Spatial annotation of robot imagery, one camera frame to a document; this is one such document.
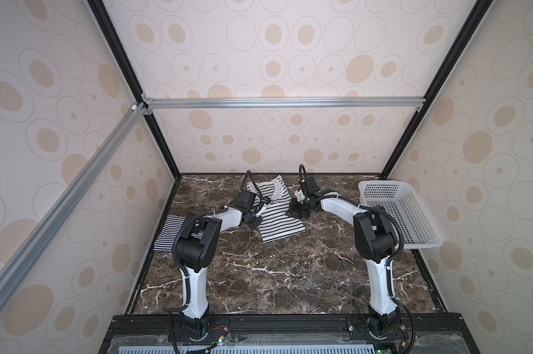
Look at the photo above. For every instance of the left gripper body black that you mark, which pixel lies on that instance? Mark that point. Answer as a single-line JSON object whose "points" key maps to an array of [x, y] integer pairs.
{"points": [[253, 221]]}

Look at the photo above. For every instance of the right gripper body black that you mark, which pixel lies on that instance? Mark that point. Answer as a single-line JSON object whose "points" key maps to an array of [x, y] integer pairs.
{"points": [[300, 209]]}

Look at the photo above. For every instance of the black white striped tank top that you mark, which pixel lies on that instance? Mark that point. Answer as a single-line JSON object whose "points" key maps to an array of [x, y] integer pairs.
{"points": [[276, 225]]}

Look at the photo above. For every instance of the blue white striped tank top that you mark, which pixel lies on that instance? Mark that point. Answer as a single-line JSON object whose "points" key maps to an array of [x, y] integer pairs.
{"points": [[167, 236]]}

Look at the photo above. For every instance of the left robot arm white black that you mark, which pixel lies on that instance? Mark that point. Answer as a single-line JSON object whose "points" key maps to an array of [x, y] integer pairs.
{"points": [[194, 250]]}

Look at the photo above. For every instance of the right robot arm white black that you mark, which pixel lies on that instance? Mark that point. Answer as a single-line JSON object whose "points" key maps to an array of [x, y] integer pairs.
{"points": [[374, 238]]}

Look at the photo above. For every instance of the white plastic laundry basket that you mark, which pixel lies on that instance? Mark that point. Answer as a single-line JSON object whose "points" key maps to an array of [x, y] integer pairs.
{"points": [[403, 203]]}

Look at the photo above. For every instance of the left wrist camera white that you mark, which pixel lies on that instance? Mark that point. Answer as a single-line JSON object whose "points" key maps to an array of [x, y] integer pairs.
{"points": [[264, 203]]}

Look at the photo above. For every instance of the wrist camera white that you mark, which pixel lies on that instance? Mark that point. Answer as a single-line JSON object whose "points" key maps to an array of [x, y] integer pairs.
{"points": [[264, 203], [300, 195]]}

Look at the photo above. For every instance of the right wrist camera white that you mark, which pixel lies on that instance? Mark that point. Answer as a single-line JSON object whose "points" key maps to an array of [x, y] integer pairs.
{"points": [[300, 195]]}

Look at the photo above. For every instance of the horizontal aluminium back rail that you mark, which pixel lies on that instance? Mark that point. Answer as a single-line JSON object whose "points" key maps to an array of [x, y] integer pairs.
{"points": [[285, 103]]}

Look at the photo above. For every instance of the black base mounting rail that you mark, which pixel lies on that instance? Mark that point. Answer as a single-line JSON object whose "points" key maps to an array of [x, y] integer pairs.
{"points": [[291, 333]]}

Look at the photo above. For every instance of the left black corner post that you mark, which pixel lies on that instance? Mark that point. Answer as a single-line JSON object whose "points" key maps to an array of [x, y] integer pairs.
{"points": [[111, 36]]}

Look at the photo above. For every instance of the black corner post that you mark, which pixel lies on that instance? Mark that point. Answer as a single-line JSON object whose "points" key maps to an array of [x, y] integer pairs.
{"points": [[461, 42], [111, 36]]}

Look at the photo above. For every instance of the diagonal aluminium left rail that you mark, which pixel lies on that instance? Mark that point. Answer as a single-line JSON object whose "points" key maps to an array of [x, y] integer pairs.
{"points": [[22, 262]]}

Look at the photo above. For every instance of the right black corner post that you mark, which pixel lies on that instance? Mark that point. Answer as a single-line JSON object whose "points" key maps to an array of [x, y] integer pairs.
{"points": [[461, 42]]}

